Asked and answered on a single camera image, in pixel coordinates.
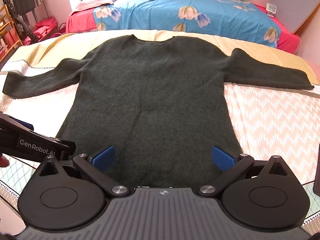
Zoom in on dark green knit sweater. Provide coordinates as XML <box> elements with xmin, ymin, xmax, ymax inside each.
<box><xmin>3</xmin><ymin>35</ymin><xmax>313</xmax><ymax>187</ymax></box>

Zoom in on hanging dark clothes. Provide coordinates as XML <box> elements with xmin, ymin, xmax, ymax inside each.
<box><xmin>2</xmin><ymin>0</ymin><xmax>41</xmax><ymax>44</ymax></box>

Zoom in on person left hand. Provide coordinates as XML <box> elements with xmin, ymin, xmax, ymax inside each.
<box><xmin>0</xmin><ymin>155</ymin><xmax>10</xmax><ymax>167</ymax></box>

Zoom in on patterned beige table cloth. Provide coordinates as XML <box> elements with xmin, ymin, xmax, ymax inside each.
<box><xmin>0</xmin><ymin>29</ymin><xmax>320</xmax><ymax>235</ymax></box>

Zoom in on dark object at right edge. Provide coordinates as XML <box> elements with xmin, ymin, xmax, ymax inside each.
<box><xmin>313</xmin><ymin>146</ymin><xmax>320</xmax><ymax>196</ymax></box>

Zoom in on wooden shelf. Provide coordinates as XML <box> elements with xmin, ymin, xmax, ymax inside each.
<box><xmin>0</xmin><ymin>5</ymin><xmax>23</xmax><ymax>63</ymax></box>

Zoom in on red bed sheet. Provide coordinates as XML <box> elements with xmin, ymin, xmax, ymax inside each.
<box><xmin>66</xmin><ymin>8</ymin><xmax>300</xmax><ymax>54</ymax></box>

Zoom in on pink pillow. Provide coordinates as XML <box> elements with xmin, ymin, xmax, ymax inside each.
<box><xmin>70</xmin><ymin>0</ymin><xmax>117</xmax><ymax>15</ymax></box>

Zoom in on blue floral bed quilt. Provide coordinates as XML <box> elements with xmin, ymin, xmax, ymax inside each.
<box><xmin>93</xmin><ymin>0</ymin><xmax>281</xmax><ymax>48</ymax></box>

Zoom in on small digital clock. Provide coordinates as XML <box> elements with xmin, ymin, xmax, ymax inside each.
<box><xmin>266</xmin><ymin>3</ymin><xmax>277</xmax><ymax>17</ymax></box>

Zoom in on grey board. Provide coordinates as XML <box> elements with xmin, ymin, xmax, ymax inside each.
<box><xmin>270</xmin><ymin>0</ymin><xmax>319</xmax><ymax>34</ymax></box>

